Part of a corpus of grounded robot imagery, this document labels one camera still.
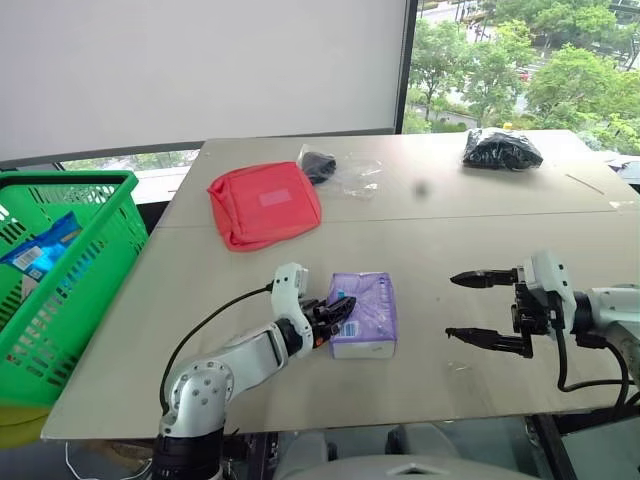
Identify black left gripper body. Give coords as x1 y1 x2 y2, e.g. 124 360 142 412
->
298 298 326 347

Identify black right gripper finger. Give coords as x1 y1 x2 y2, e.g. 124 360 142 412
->
444 326 535 360
449 267 524 289

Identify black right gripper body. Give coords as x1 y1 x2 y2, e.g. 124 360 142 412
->
510 282 557 337

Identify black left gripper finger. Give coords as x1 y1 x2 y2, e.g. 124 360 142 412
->
314 321 341 347
316 295 358 323

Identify purple tissue pack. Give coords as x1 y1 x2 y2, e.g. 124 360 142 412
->
327 271 400 361

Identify green plastic basket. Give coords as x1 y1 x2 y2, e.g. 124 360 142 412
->
0 169 150 409

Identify red fabric pouch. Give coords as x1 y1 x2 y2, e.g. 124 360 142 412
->
206 160 324 253

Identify black item in plastic bag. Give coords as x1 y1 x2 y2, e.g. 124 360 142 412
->
461 128 544 172

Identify empty clear plastic bag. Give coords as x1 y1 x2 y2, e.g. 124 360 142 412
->
329 152 385 200

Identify thin wooden stick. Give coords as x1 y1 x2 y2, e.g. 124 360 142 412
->
564 173 607 195

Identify black item in clear bag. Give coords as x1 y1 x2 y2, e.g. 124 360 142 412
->
298 143 338 185

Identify grey robot torso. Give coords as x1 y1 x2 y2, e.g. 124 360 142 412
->
277 432 545 480

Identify green trees outside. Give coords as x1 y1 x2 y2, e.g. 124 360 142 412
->
402 0 640 157

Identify white roller blind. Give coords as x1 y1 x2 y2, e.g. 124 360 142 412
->
0 0 409 162

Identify blue snack package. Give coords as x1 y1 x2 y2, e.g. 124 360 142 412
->
0 210 84 282

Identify yellow stool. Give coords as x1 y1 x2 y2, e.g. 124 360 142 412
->
0 403 52 449

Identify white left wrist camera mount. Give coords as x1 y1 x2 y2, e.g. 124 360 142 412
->
269 262 317 359

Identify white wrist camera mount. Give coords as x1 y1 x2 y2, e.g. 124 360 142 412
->
519 249 577 335
269 262 317 359

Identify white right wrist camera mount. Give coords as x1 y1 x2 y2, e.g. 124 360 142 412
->
519 249 577 335

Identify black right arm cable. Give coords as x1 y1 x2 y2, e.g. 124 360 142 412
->
554 327 640 422

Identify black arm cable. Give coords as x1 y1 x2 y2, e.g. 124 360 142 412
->
554 327 640 422
158 283 276 417

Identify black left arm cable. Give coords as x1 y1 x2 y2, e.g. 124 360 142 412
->
158 283 276 417

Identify black table frame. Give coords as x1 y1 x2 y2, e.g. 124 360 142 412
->
523 391 640 480

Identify thin white cable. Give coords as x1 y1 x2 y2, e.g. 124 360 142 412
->
63 439 154 480

